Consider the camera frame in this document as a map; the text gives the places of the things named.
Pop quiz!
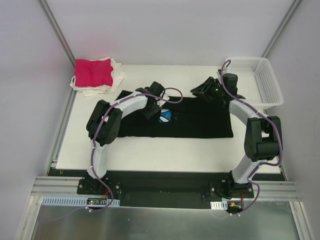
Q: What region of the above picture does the black daisy print t-shirt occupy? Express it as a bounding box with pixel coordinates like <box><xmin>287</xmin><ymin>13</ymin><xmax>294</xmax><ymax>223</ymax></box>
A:
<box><xmin>117</xmin><ymin>97</ymin><xmax>234</xmax><ymax>139</ymax></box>

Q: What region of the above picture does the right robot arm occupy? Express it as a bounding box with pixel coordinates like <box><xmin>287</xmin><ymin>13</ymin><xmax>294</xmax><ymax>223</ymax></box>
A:
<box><xmin>190</xmin><ymin>73</ymin><xmax>283</xmax><ymax>199</ymax></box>

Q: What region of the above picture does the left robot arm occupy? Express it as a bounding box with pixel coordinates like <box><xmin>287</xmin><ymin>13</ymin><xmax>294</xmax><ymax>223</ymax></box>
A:
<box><xmin>86</xmin><ymin>81</ymin><xmax>165</xmax><ymax>195</ymax></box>

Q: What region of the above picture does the white folded t-shirt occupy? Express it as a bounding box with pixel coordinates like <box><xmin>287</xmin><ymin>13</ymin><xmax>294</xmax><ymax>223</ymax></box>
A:
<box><xmin>70</xmin><ymin>57</ymin><xmax>126</xmax><ymax>97</ymax></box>

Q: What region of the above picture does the white plastic basket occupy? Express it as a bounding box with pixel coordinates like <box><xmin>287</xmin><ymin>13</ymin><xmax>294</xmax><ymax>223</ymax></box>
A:
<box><xmin>223</xmin><ymin>56</ymin><xmax>284</xmax><ymax>110</ymax></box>

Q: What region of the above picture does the pink folded t-shirt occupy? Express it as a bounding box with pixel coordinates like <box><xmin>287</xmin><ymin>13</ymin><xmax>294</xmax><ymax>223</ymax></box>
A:
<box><xmin>74</xmin><ymin>58</ymin><xmax>114</xmax><ymax>88</ymax></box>

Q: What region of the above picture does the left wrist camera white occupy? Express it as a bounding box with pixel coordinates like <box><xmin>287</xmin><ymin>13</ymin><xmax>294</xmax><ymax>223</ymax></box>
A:
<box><xmin>161</xmin><ymin>93</ymin><xmax>170</xmax><ymax>102</ymax></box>

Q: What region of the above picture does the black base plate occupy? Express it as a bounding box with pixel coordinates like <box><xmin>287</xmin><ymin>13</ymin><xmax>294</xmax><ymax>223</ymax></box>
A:
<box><xmin>77</xmin><ymin>170</ymin><xmax>254</xmax><ymax>209</ymax></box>

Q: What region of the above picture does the right white cable duct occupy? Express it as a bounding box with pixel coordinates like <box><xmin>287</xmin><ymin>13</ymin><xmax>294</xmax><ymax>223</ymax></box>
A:
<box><xmin>210</xmin><ymin>200</ymin><xmax>228</xmax><ymax>211</ymax></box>

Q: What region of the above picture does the white cable duct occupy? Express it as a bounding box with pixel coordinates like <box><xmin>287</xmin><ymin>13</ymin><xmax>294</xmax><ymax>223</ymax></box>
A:
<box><xmin>210</xmin><ymin>200</ymin><xmax>228</xmax><ymax>211</ymax></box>
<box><xmin>42</xmin><ymin>196</ymin><xmax>120</xmax><ymax>208</ymax></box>

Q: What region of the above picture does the left white cable duct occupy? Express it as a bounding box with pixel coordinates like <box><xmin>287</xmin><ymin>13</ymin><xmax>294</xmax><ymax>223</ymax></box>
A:
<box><xmin>42</xmin><ymin>196</ymin><xmax>120</xmax><ymax>208</ymax></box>

